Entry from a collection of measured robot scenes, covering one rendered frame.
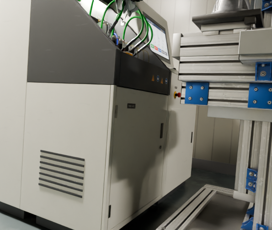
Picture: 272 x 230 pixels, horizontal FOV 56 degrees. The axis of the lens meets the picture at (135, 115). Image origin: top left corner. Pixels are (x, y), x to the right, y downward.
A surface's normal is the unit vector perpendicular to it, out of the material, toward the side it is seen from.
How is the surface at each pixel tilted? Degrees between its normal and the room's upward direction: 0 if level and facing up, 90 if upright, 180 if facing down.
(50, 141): 90
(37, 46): 90
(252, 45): 90
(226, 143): 90
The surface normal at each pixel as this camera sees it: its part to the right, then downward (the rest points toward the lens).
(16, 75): -0.47, 0.00
